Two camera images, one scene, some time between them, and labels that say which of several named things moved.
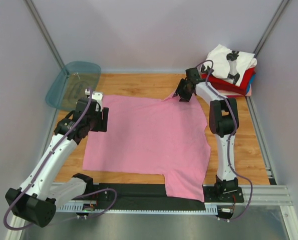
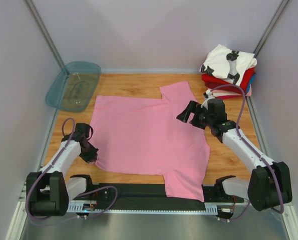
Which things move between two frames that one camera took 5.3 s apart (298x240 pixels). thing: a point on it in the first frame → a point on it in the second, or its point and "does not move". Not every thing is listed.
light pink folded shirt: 228,93 does not move
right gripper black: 184,98 → 192,107
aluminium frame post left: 30,4 does not move
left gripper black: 102,124 → 92,156
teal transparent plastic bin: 71,84 does not move
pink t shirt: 157,136 does not move
